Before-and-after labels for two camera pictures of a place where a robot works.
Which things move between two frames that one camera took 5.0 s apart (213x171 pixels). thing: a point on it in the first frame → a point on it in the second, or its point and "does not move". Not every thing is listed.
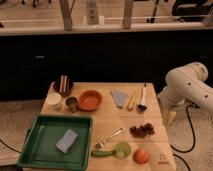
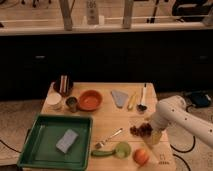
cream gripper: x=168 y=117 → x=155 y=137
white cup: x=54 y=101 does not move
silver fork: x=100 y=145 does not move
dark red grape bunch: x=142 y=131 does not move
